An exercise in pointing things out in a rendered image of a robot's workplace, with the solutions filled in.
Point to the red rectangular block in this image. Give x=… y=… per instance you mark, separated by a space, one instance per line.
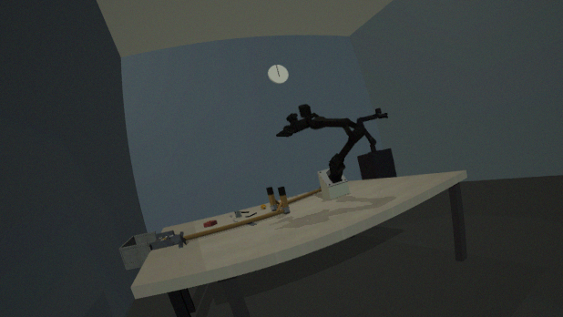
x=210 y=223

